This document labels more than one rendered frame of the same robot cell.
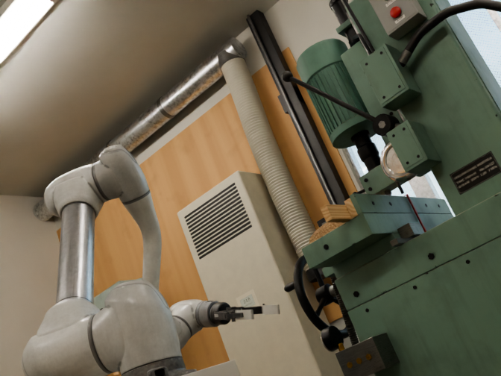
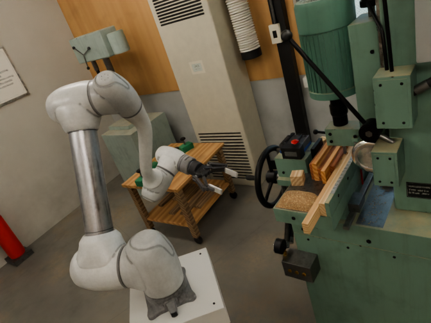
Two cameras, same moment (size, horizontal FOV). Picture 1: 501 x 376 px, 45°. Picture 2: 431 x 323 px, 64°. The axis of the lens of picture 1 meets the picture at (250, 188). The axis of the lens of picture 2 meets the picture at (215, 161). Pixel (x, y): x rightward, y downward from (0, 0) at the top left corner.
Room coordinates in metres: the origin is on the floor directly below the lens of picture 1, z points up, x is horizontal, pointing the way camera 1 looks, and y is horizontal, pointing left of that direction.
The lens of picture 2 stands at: (0.61, -0.09, 1.63)
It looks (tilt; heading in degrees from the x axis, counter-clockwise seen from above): 26 degrees down; 9
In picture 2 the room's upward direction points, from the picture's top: 19 degrees counter-clockwise
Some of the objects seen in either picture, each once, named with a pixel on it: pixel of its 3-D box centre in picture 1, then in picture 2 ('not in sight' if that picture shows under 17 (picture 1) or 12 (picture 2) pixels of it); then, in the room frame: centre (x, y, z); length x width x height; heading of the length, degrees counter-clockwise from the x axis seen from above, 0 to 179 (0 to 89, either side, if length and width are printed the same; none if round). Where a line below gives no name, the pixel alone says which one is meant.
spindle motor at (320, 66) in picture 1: (339, 93); (329, 46); (1.77, -0.37, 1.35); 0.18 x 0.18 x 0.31
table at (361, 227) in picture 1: (375, 245); (319, 170); (1.82, -0.28, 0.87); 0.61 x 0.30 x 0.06; 145
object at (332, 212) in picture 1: (378, 213); (335, 179); (1.67, -0.30, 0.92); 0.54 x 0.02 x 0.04; 145
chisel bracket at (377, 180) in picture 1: (388, 179); (347, 135); (1.76, -0.39, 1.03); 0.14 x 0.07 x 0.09; 55
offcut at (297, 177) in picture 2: not in sight; (297, 177); (1.73, -0.18, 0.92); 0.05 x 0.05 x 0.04; 68
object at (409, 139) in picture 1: (413, 147); (388, 162); (1.54, -0.44, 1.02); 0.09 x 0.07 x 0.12; 145
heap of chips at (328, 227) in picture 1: (330, 229); (297, 197); (1.61, -0.16, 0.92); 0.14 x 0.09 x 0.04; 55
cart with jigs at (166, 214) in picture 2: not in sight; (182, 184); (2.99, 0.62, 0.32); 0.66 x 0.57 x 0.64; 149
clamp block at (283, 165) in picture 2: not in sight; (297, 159); (1.87, -0.21, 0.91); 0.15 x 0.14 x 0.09; 145
